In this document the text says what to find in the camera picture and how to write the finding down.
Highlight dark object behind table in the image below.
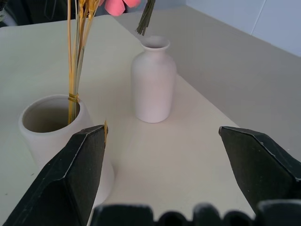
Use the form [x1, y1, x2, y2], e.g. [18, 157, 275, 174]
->
[0, 0, 111, 29]

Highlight yellow dried wheat bouquet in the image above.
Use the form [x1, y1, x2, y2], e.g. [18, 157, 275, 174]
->
[67, 0, 101, 125]

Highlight wide-mouth white ceramic vase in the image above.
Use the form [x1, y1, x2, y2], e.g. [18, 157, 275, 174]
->
[18, 94, 115, 206]

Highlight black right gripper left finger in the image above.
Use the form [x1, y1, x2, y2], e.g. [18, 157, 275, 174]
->
[2, 124, 109, 226]

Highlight narrow-neck white ceramic vase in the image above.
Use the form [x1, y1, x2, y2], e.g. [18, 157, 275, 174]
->
[131, 36, 177, 124]

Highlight pink flower bouquet green stems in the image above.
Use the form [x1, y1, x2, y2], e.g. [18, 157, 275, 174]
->
[98, 0, 156, 36]

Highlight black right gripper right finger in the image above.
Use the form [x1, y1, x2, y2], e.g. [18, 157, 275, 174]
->
[218, 126, 301, 216]

